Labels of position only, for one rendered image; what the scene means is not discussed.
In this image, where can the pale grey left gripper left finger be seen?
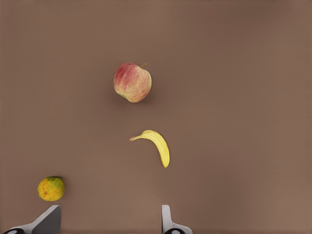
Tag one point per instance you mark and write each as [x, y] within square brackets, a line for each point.
[47, 221]

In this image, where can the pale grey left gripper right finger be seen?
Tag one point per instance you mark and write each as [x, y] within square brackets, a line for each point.
[166, 219]

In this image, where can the yellow-green citrus fruit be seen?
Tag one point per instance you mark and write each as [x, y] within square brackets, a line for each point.
[51, 189]

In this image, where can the yellow banana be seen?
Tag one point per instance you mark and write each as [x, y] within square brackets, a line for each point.
[159, 143]

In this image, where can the red and yellow apple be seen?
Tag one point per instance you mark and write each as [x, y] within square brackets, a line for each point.
[132, 83]

